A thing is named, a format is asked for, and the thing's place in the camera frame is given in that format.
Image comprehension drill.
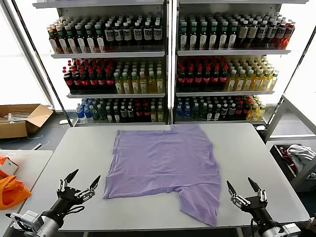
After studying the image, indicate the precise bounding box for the white crumpled garment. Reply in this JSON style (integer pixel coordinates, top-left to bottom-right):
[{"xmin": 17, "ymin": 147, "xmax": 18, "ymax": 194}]
[{"xmin": 286, "ymin": 144, "xmax": 316, "ymax": 173}]

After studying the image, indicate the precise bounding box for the dark bottle beige label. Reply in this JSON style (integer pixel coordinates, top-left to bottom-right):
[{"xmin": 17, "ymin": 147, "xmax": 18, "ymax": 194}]
[
  {"xmin": 238, "ymin": 20, "xmax": 248, "ymax": 49},
  {"xmin": 247, "ymin": 20, "xmax": 258, "ymax": 49}
]

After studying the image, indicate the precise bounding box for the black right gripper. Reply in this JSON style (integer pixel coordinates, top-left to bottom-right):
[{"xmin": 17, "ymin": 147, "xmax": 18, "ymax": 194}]
[{"xmin": 226, "ymin": 177, "xmax": 275, "ymax": 227}]

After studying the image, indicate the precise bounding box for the red patterned garment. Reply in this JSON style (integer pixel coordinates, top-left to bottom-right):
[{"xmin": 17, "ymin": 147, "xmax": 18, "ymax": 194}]
[{"xmin": 278, "ymin": 146, "xmax": 297, "ymax": 175}]

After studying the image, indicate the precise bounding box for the slanted grey metal post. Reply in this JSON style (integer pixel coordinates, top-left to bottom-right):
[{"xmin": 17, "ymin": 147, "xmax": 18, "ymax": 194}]
[{"xmin": 11, "ymin": 0, "xmax": 72, "ymax": 127}]

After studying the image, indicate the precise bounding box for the purple printed t-shirt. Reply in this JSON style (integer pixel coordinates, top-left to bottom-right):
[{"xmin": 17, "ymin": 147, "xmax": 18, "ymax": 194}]
[{"xmin": 102, "ymin": 124, "xmax": 222, "ymax": 227}]

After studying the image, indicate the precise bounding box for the orange fabric bag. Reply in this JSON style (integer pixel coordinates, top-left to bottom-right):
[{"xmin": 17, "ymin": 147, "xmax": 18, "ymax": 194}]
[{"xmin": 0, "ymin": 174, "xmax": 32, "ymax": 210}]

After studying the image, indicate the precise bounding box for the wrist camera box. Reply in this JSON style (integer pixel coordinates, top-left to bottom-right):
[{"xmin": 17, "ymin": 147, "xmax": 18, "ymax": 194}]
[
  {"xmin": 5, "ymin": 210, "xmax": 42, "ymax": 234},
  {"xmin": 280, "ymin": 223, "xmax": 302, "ymax": 237}
]

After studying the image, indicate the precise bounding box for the open brown cardboard box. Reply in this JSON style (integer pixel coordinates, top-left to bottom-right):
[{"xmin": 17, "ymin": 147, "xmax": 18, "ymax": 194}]
[{"xmin": 0, "ymin": 103, "xmax": 54, "ymax": 139}]

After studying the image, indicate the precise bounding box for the white strips bundle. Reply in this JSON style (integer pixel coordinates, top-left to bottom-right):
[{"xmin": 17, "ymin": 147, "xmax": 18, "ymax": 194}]
[{"xmin": 0, "ymin": 110, "xmax": 33, "ymax": 123}]

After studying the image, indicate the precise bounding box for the grey metal shelving unit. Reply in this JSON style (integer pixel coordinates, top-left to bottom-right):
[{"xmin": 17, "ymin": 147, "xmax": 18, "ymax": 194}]
[
  {"xmin": 172, "ymin": 0, "xmax": 311, "ymax": 125},
  {"xmin": 32, "ymin": 0, "xmax": 171, "ymax": 127}
]

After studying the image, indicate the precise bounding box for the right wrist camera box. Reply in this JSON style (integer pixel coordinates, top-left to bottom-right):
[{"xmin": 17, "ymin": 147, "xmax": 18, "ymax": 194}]
[{"xmin": 280, "ymin": 223, "xmax": 302, "ymax": 237}]

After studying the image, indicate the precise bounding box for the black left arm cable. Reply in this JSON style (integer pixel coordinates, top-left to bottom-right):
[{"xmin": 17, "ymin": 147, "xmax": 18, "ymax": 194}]
[{"xmin": 63, "ymin": 205, "xmax": 86, "ymax": 218}]

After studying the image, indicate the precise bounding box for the dark grey storage bin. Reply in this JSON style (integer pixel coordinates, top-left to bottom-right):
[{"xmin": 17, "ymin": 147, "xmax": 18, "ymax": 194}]
[{"xmin": 270, "ymin": 143, "xmax": 316, "ymax": 192}]

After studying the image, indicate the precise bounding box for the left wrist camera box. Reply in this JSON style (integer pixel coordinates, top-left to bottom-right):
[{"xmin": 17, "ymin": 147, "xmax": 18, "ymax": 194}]
[{"xmin": 5, "ymin": 210, "xmax": 42, "ymax": 234}]

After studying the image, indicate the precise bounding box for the small orange white carton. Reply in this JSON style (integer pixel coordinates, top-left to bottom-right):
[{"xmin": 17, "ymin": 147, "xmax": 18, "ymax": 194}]
[{"xmin": 0, "ymin": 154, "xmax": 20, "ymax": 177}]

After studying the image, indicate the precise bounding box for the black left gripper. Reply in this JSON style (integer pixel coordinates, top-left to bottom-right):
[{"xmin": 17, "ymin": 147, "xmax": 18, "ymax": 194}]
[{"xmin": 43, "ymin": 168, "xmax": 101, "ymax": 224}]

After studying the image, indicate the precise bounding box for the grey metal frame table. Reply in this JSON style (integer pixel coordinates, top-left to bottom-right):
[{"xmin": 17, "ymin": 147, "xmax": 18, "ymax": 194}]
[{"xmin": 265, "ymin": 95, "xmax": 316, "ymax": 144}]

